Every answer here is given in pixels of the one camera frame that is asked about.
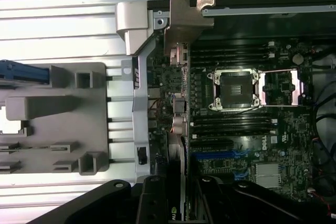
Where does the blue expansion slot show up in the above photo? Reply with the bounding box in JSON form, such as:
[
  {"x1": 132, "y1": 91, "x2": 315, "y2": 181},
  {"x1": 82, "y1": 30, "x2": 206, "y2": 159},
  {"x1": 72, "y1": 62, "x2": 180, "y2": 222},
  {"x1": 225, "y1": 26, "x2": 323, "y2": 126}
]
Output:
[{"x1": 193, "y1": 152, "x2": 234, "y2": 161}]

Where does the silver chipset heatsink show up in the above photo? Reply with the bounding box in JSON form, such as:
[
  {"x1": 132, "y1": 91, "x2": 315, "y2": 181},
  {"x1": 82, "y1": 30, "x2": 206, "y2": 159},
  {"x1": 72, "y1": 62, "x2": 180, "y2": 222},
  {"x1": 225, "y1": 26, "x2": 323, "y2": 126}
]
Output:
[{"x1": 256, "y1": 163, "x2": 279, "y2": 188}]

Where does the black expansion slot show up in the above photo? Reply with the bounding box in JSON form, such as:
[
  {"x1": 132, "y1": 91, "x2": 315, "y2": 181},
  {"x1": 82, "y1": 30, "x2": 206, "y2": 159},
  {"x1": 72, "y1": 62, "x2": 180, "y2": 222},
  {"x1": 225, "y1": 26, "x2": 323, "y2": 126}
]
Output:
[{"x1": 194, "y1": 137, "x2": 234, "y2": 148}]

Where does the green Dell motherboard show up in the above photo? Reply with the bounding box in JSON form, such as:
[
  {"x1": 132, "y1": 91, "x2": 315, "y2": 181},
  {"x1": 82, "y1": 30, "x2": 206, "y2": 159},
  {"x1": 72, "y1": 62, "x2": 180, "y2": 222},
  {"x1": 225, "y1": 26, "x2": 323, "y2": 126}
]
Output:
[{"x1": 146, "y1": 37, "x2": 316, "y2": 204}]

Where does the open black PC case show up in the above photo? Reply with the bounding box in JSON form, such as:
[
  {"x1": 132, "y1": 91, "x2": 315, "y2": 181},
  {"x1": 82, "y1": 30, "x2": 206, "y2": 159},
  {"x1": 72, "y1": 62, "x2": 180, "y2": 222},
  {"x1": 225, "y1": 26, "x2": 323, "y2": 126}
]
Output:
[{"x1": 115, "y1": 0, "x2": 336, "y2": 224}]

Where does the CPU socket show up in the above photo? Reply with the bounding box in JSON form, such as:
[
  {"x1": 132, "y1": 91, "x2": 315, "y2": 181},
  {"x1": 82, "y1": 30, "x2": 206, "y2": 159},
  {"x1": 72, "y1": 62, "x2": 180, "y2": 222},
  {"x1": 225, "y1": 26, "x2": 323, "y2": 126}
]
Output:
[{"x1": 207, "y1": 68, "x2": 262, "y2": 111}]

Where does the grey plastic parts rack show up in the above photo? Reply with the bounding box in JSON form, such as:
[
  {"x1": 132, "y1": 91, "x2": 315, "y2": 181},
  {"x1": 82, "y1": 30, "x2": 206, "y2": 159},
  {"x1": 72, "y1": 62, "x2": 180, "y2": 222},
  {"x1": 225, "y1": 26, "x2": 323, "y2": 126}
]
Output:
[{"x1": 0, "y1": 61, "x2": 108, "y2": 176}]

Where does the metal socket cover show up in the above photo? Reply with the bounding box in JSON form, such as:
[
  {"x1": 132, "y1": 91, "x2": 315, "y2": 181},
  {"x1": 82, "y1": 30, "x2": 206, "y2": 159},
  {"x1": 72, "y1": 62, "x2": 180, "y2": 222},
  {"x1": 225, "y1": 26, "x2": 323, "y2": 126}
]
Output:
[{"x1": 258, "y1": 68, "x2": 305, "y2": 106}]

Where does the silver CPU chip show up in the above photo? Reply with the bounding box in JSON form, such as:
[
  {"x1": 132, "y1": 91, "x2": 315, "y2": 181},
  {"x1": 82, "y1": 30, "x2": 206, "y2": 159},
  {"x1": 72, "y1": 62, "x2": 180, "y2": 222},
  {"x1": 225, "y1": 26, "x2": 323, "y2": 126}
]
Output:
[{"x1": 0, "y1": 107, "x2": 22, "y2": 133}]

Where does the hard disk in blue caddy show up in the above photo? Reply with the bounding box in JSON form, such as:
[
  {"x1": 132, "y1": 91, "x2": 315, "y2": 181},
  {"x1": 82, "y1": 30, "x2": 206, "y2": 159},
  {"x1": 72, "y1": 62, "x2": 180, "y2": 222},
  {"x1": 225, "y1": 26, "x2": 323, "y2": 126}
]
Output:
[{"x1": 0, "y1": 60, "x2": 50, "y2": 86}]

